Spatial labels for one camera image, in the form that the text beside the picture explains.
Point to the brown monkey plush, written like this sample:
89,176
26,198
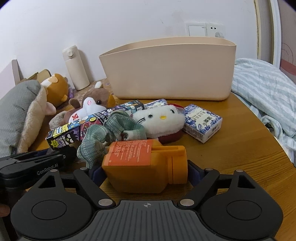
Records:
95,100

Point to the green plaid cloth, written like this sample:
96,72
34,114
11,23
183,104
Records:
119,126

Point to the cream thermos bottle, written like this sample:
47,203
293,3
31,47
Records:
75,68

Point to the orange plastic bottle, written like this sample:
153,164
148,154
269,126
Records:
145,166

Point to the blue white tissue pack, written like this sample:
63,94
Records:
201,123

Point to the long cartoon printed box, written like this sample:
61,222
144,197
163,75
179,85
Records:
75,131

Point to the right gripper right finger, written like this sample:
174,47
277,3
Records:
204,182

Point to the grey plush cushion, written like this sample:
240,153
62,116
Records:
23,110

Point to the white kitty plush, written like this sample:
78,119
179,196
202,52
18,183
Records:
164,123

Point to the grey hedgehog plush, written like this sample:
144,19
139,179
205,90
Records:
57,120

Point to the white wall switch socket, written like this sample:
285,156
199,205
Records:
206,29

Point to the orange hamster plush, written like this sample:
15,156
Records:
56,89

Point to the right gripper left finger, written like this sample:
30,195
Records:
88,186

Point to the striped blue bedding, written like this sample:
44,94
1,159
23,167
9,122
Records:
270,95

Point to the beige plastic storage bin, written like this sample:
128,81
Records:
198,68

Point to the wooden door frame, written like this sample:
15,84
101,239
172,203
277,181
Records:
268,31

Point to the clear plastic packet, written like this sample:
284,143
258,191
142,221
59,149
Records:
155,104

